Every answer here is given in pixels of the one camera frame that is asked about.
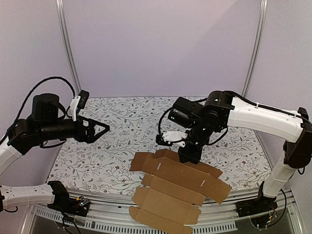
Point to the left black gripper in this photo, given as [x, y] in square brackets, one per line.
[89, 137]

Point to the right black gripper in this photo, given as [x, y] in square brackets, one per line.
[188, 156]

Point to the brown cardboard box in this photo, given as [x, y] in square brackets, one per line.
[172, 192]

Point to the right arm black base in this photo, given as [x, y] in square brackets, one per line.
[261, 204]

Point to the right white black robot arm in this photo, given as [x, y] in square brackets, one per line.
[224, 109]

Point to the floral patterned table mat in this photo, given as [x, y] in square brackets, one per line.
[104, 166]

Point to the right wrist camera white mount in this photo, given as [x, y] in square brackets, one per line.
[171, 137]

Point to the right aluminium frame post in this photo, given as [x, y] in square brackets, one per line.
[256, 46]

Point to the aluminium frame post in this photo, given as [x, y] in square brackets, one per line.
[256, 46]
[66, 42]

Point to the left aluminium frame post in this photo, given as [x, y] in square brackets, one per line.
[66, 42]

